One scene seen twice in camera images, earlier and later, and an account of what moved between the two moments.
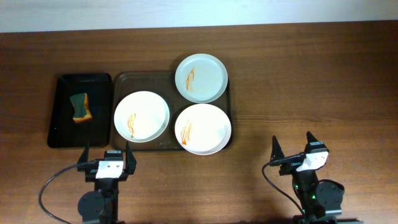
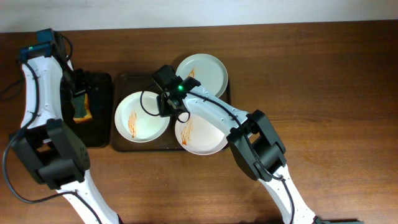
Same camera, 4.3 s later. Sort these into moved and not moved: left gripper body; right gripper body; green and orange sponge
Moved: left gripper body; right gripper body
Not moved: green and orange sponge
